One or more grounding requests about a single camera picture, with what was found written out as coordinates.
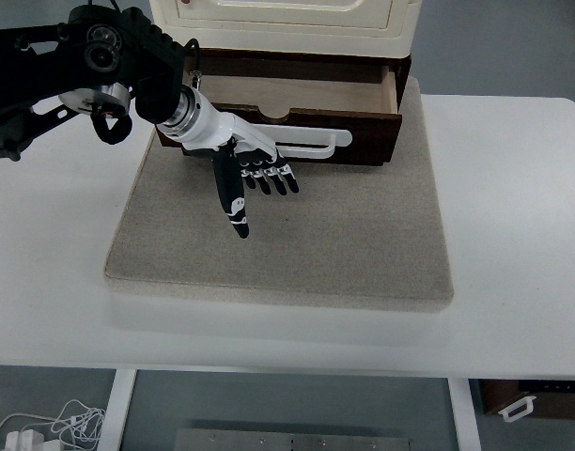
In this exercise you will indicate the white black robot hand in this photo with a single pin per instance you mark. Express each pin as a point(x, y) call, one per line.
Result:
point(204, 132)

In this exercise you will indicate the dark wooden drawer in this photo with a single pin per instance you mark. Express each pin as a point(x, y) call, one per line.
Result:
point(374, 135)

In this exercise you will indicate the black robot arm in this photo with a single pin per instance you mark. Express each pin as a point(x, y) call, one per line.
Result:
point(106, 62)

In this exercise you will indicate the cream plastic cabinet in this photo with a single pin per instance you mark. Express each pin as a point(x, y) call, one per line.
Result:
point(359, 28)

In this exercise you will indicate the brown drawer on floor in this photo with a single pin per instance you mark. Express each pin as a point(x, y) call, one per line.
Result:
point(515, 399)

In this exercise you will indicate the grey foam pad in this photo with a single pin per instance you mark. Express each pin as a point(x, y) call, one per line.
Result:
point(360, 237)

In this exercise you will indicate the white table leg left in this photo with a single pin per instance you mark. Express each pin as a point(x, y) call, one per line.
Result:
point(117, 410)

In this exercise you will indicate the white table leg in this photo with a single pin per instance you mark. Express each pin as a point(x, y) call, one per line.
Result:
point(464, 415)
point(117, 410)

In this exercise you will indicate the white table leg right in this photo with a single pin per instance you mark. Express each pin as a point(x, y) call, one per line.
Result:
point(464, 415)

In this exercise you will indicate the white power adapter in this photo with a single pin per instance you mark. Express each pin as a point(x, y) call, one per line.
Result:
point(27, 440)

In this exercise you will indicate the white drawer handle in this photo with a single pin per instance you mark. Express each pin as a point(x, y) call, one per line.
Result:
point(306, 142)

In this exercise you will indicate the dark wooden cabinet frame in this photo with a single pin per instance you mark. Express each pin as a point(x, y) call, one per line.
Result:
point(277, 83)

